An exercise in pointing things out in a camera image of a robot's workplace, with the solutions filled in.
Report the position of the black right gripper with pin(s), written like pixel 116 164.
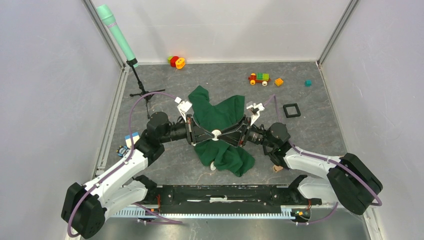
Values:
pixel 236 135

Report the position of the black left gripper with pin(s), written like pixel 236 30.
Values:
pixel 194 133

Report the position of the green fabric garment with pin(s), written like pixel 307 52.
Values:
pixel 219 117

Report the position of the yellow sunflower brooch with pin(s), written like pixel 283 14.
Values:
pixel 212 166

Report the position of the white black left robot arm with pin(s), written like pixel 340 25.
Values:
pixel 87 206

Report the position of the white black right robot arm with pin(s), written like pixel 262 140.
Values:
pixel 351 182

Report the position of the tan wooden block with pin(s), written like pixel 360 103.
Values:
pixel 277 168

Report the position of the blue white toy brick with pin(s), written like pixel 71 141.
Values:
pixel 134 136

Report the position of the black tripod microphone stand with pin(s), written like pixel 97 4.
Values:
pixel 142 87

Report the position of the colourful toy brick car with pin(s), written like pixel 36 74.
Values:
pixel 259 78

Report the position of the orange toy brick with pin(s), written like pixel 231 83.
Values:
pixel 278 82

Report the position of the blue cartoon badge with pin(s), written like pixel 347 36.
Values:
pixel 122 151

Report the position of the red orange green toy blocks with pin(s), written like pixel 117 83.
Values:
pixel 176 62

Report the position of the teal small cube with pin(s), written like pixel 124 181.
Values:
pixel 308 83

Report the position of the mint green microphone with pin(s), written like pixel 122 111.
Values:
pixel 107 17

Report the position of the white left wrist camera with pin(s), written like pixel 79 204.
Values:
pixel 183 107

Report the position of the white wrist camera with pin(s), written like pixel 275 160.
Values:
pixel 183 107
pixel 254 109

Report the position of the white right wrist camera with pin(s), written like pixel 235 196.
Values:
pixel 254 109

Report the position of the black square frame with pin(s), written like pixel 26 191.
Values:
pixel 291 110

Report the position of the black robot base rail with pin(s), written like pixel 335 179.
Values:
pixel 224 199

